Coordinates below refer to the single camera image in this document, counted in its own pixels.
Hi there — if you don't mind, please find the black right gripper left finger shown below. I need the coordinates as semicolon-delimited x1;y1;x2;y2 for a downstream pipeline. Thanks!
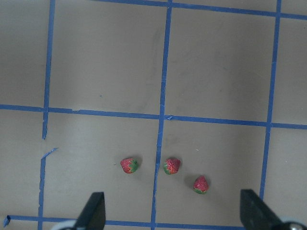
74;192;106;230

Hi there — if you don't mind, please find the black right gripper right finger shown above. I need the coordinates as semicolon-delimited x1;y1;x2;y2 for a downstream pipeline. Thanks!
240;189;288;230

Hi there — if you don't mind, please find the red strawberry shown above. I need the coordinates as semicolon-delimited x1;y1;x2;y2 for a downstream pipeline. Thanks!
193;175;209;195
120;158;139;174
163;158;181;175

